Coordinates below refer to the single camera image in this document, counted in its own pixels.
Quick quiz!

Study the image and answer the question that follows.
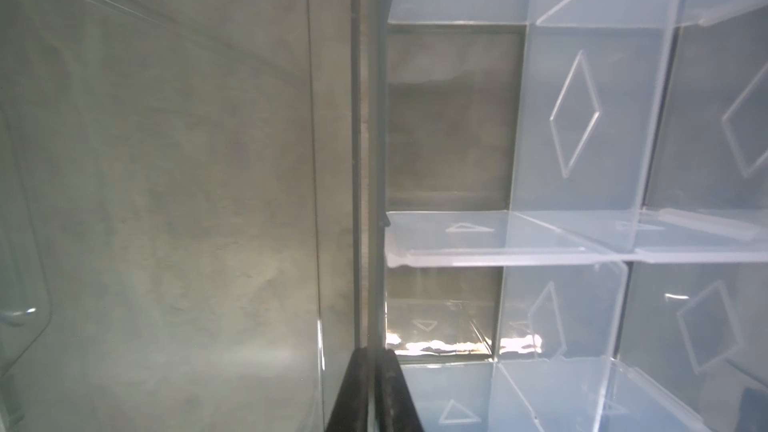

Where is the clear green organizer box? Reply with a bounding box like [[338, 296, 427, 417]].
[[1, 0, 767, 431]]

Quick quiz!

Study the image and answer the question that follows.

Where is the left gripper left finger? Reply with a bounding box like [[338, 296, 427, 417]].
[[325, 347, 373, 432]]

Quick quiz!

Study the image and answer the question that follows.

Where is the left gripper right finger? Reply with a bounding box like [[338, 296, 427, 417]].
[[375, 349, 424, 432]]

